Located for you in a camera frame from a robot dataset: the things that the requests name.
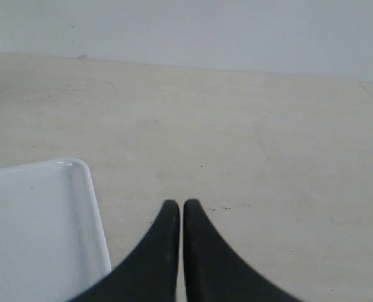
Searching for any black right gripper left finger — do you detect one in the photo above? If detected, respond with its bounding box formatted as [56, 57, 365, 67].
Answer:
[72, 200, 181, 301]

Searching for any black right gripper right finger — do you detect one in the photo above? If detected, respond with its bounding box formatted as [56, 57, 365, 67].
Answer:
[183, 199, 295, 301]

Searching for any white rectangular tray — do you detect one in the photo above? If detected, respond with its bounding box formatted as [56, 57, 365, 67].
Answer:
[0, 158, 111, 301]

